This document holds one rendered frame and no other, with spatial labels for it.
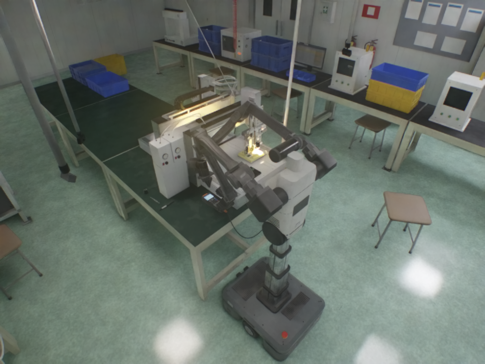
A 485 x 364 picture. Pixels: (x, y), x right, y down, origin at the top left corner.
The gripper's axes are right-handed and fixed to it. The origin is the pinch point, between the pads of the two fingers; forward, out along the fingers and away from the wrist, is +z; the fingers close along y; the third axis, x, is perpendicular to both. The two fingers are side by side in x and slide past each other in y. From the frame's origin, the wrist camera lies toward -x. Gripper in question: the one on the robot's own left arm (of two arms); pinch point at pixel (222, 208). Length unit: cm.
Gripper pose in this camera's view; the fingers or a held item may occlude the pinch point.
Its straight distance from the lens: 200.9
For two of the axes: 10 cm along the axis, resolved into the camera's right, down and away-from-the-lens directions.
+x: 6.1, 7.8, -1.6
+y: -7.1, 4.4, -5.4
